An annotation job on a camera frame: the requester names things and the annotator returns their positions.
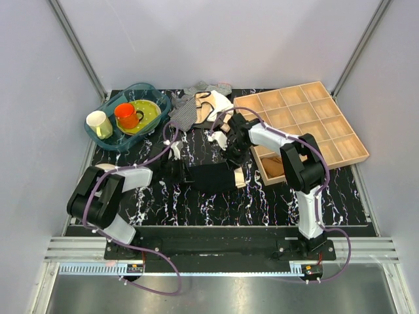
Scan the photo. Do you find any black underwear beige waistband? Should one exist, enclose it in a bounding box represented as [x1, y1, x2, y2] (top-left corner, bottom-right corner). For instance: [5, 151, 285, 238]
[189, 163, 246, 194]

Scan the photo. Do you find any orange mug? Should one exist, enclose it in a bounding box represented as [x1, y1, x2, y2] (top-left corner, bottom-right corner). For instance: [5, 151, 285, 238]
[114, 103, 144, 129]

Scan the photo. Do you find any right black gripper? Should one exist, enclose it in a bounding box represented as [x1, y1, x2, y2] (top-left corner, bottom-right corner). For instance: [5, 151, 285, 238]
[219, 139, 251, 173]

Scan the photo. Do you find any purple cable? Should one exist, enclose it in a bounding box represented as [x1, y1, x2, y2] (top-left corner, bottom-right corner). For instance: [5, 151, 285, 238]
[81, 120, 183, 295]
[209, 108, 352, 284]

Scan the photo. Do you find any blue transparent plastic basket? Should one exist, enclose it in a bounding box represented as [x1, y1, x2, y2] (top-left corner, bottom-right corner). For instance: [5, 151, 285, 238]
[84, 82, 172, 152]

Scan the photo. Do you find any rolled tan underwear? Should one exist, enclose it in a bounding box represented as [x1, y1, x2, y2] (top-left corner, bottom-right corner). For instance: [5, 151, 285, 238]
[261, 156, 284, 178]

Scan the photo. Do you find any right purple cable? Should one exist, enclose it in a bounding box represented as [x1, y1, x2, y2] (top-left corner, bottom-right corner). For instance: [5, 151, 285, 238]
[209, 108, 352, 284]

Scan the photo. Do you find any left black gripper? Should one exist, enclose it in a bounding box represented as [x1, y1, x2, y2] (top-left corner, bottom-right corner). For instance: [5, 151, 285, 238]
[160, 156, 194, 184]

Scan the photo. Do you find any striped grey garment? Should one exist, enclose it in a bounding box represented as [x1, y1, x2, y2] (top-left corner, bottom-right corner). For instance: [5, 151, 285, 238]
[169, 81, 232, 131]

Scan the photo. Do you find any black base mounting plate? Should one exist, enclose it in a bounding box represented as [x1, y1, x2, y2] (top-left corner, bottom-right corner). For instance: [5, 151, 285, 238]
[104, 226, 337, 274]

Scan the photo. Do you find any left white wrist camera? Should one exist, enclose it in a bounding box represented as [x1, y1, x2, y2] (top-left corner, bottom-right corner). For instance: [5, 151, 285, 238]
[164, 140, 183, 160]

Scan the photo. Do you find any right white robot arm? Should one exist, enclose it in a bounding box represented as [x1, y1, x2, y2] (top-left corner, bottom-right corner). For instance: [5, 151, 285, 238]
[223, 113, 330, 260]

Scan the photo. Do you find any wooden compartment tray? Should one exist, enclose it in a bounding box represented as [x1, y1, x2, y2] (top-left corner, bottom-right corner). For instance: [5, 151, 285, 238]
[231, 82, 369, 186]

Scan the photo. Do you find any pale yellow mug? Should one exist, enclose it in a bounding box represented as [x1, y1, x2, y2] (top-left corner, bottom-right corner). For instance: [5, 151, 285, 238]
[86, 111, 113, 139]

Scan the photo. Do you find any beige white underwear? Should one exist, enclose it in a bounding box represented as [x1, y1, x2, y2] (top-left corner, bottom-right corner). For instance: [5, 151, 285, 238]
[194, 90, 233, 125]

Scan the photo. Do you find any dark beige folded underwear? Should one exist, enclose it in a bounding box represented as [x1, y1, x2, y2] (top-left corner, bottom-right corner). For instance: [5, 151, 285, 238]
[192, 113, 232, 133]

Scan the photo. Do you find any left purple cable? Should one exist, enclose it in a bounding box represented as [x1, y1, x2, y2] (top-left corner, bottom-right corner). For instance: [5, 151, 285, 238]
[81, 120, 183, 295]

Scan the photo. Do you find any green dotted plate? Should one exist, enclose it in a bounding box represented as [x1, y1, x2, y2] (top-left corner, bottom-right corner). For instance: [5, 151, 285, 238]
[115, 99, 161, 135]

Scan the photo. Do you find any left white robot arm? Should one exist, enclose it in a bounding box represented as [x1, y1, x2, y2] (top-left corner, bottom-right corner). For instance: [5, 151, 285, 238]
[67, 160, 192, 259]

